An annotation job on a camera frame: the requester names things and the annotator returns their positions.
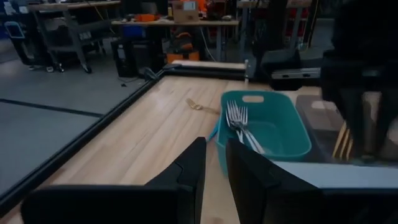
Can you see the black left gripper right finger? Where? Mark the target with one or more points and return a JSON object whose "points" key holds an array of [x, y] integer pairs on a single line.
{"points": [[248, 177]]}

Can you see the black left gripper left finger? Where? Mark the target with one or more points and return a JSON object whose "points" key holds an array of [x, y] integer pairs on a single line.
{"points": [[192, 168]]}

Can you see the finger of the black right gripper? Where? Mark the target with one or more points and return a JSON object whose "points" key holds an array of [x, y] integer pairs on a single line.
{"points": [[388, 124], [353, 124]]}

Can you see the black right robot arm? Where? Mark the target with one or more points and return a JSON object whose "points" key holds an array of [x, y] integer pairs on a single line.
{"points": [[280, 62]]}

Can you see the grey translucent plastic bin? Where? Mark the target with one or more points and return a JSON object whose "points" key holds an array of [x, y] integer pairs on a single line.
{"points": [[317, 124]]}

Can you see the white plastic bin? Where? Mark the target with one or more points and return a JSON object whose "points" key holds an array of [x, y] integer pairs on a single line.
{"points": [[342, 175]]}

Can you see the teal plastic bin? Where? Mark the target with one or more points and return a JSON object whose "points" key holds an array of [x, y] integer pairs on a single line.
{"points": [[280, 133]]}

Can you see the orange and black vacuum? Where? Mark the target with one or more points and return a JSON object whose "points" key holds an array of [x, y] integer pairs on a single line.
{"points": [[183, 56]]}

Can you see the black computer tower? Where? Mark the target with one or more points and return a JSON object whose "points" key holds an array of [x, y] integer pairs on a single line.
{"points": [[124, 59]]}

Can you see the wooden workbench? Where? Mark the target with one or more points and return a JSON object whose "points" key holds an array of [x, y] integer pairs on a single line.
{"points": [[186, 22]]}

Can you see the blue storage bin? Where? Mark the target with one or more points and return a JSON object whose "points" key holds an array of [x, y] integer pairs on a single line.
{"points": [[133, 31]]}

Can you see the cardboard box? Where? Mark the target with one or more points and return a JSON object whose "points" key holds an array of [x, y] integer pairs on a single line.
{"points": [[185, 11]]}

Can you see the orange tool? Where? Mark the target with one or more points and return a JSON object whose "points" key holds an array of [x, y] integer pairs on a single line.
{"points": [[146, 17]]}

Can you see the grey metal table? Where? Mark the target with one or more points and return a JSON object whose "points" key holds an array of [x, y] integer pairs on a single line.
{"points": [[74, 40]]}

